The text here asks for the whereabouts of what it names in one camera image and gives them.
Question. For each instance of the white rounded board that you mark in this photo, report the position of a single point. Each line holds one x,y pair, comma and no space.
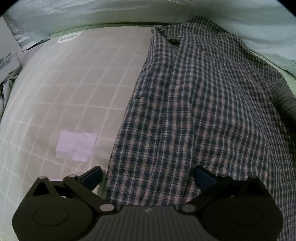
8,39

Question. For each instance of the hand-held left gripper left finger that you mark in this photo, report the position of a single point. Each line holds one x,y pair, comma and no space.
93,178

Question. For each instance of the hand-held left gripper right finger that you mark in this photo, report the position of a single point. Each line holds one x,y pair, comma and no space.
204,179

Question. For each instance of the blue checked shirt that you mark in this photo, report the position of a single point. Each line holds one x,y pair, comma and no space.
196,104

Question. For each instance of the white oval sheet label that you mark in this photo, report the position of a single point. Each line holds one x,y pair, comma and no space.
60,39

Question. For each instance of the pale grey cloth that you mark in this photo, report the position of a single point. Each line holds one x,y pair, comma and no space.
8,69

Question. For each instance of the green grid bed sheet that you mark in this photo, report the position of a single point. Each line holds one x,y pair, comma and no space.
69,92

